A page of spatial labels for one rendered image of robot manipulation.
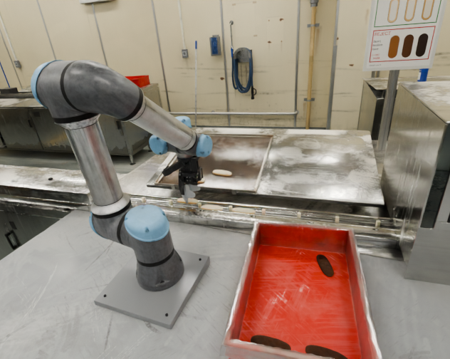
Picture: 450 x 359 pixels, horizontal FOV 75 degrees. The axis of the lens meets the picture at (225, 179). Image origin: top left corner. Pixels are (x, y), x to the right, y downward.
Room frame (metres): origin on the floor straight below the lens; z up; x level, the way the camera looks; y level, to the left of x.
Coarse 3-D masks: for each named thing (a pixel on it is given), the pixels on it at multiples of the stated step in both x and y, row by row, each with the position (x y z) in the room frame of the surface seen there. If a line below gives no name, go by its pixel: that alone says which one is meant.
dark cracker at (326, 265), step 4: (316, 256) 0.75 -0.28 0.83; (320, 256) 0.74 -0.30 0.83; (324, 256) 0.74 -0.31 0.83; (320, 260) 0.72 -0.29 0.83; (324, 260) 0.72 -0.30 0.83; (320, 264) 0.71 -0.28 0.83; (324, 264) 0.70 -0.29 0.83; (328, 264) 0.70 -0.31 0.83; (320, 268) 0.70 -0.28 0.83; (324, 268) 0.69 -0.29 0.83; (328, 268) 0.69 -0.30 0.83; (332, 268) 0.69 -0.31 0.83; (324, 272) 0.67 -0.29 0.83; (328, 272) 0.67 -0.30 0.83; (332, 272) 0.67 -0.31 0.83
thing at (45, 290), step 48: (48, 240) 0.98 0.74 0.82; (96, 240) 0.95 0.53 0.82; (192, 240) 0.90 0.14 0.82; (240, 240) 0.88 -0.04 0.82; (0, 288) 0.73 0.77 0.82; (48, 288) 0.71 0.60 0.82; (96, 288) 0.70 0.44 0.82; (384, 288) 0.60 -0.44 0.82; (432, 288) 0.59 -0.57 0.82; (0, 336) 0.55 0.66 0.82; (48, 336) 0.54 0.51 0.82; (96, 336) 0.53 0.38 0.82; (144, 336) 0.51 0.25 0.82; (192, 336) 0.50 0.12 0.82; (384, 336) 0.46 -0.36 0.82; (432, 336) 0.45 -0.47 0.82
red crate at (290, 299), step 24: (264, 264) 0.74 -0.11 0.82; (288, 264) 0.73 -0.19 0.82; (312, 264) 0.72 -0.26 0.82; (336, 264) 0.71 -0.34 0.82; (264, 288) 0.63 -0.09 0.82; (288, 288) 0.63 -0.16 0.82; (312, 288) 0.62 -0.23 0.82; (336, 288) 0.61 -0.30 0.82; (264, 312) 0.55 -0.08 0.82; (288, 312) 0.55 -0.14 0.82; (312, 312) 0.54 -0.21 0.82; (336, 312) 0.53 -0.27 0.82; (240, 336) 0.49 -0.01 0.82; (288, 336) 0.48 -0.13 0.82; (312, 336) 0.47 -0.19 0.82; (336, 336) 0.47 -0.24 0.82
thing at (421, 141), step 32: (416, 96) 0.89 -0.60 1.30; (448, 96) 0.85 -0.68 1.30; (416, 128) 0.82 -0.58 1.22; (448, 128) 1.06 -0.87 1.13; (384, 160) 1.12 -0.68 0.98; (416, 160) 0.76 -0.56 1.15; (448, 160) 1.05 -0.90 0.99; (384, 192) 1.02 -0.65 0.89; (416, 192) 0.70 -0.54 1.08; (448, 192) 0.62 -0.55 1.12; (416, 224) 0.65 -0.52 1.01; (448, 224) 0.61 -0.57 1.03; (416, 256) 0.63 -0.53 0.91; (448, 256) 0.60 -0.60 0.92
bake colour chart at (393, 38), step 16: (384, 0) 1.62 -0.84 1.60; (400, 0) 1.60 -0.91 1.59; (416, 0) 1.58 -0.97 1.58; (432, 0) 1.57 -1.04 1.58; (384, 16) 1.62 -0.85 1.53; (400, 16) 1.60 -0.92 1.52; (416, 16) 1.58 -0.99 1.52; (432, 16) 1.56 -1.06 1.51; (368, 32) 1.63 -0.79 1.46; (384, 32) 1.61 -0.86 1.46; (400, 32) 1.60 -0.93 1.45; (416, 32) 1.58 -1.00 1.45; (432, 32) 1.56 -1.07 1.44; (368, 48) 1.63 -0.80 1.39; (384, 48) 1.61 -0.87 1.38; (400, 48) 1.59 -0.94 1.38; (416, 48) 1.57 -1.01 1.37; (432, 48) 1.56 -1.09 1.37; (368, 64) 1.63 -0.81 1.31; (384, 64) 1.61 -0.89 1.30; (400, 64) 1.59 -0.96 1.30; (416, 64) 1.57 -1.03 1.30; (432, 64) 1.55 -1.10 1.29
